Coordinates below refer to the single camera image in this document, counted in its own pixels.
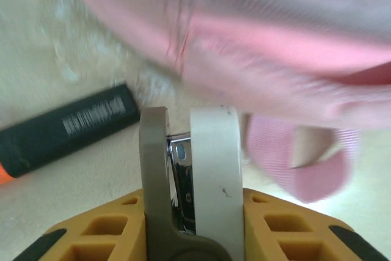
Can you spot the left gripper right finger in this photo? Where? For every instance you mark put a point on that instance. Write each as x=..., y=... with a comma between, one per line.
x=290, y=230

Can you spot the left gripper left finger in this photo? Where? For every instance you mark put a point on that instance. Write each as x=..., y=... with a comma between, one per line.
x=107, y=227

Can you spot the black highlighter with orange cap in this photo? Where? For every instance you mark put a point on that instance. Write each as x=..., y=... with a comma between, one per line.
x=70, y=129

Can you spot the pink student backpack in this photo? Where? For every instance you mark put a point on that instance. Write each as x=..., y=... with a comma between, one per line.
x=244, y=44

